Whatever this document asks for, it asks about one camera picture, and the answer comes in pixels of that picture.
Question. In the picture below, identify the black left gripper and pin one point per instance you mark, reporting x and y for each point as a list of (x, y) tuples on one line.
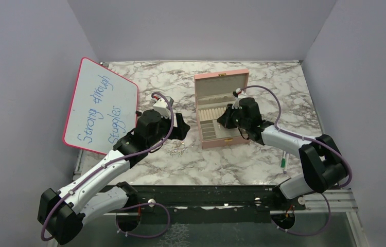
[(179, 133)]

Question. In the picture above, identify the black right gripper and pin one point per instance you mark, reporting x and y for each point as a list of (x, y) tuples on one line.
[(224, 120)]

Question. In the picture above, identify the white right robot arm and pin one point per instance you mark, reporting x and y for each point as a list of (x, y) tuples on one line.
[(322, 165)]

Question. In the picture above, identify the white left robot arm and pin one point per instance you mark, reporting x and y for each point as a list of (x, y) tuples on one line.
[(62, 213)]

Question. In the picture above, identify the pink jewelry box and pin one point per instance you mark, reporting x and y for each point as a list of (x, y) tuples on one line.
[(213, 92)]

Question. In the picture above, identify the green marker pen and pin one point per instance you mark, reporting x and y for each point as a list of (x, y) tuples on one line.
[(283, 160)]

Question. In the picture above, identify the pink-framed whiteboard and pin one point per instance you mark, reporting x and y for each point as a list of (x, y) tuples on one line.
[(102, 109)]

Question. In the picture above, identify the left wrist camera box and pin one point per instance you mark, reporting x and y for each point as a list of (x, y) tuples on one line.
[(162, 106)]

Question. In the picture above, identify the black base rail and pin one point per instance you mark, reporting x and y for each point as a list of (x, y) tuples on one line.
[(192, 204)]

